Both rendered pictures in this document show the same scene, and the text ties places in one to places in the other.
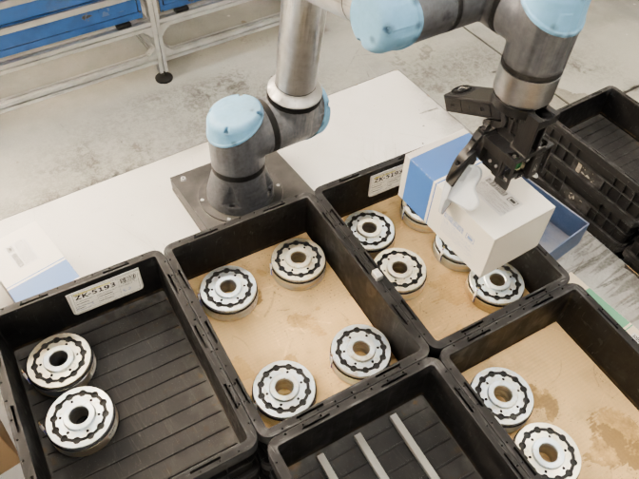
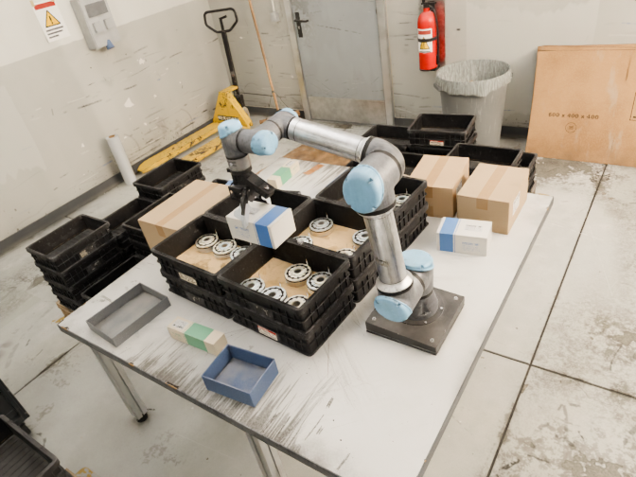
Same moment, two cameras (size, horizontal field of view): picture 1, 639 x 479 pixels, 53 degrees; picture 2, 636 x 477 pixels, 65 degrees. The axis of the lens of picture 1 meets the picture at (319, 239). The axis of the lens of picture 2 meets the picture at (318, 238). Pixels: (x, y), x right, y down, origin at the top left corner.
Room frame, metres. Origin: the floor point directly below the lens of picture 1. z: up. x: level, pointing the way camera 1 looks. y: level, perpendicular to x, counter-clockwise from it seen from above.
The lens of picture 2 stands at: (2.16, -0.43, 1.99)
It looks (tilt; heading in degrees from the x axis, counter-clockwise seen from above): 34 degrees down; 165
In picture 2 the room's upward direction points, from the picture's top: 11 degrees counter-clockwise
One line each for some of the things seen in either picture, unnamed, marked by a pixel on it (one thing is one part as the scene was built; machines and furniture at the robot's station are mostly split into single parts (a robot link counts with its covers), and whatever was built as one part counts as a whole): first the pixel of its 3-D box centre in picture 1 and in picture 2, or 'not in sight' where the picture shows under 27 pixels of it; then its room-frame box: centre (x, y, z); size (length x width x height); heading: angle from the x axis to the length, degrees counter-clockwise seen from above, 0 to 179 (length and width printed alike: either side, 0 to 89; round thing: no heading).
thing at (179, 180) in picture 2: not in sight; (177, 200); (-1.21, -0.52, 0.37); 0.40 x 0.30 x 0.45; 126
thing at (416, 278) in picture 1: (398, 269); (297, 272); (0.72, -0.15, 0.86); 0.10 x 0.10 x 0.01
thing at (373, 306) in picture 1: (289, 316); (332, 238); (0.59, 0.04, 0.87); 0.40 x 0.30 x 0.11; 32
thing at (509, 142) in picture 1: (513, 133); (243, 183); (0.66, -0.25, 1.25); 0.09 x 0.08 x 0.12; 35
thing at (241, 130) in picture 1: (239, 133); (415, 272); (1.01, 0.18, 0.91); 0.13 x 0.12 x 0.14; 126
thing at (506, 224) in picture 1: (472, 200); (260, 223); (0.68, -0.23, 1.09); 0.20 x 0.12 x 0.09; 35
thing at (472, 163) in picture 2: not in sight; (480, 189); (-0.05, 1.22, 0.37); 0.40 x 0.30 x 0.45; 35
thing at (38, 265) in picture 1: (37, 277); (464, 236); (0.73, 0.56, 0.74); 0.20 x 0.12 x 0.09; 44
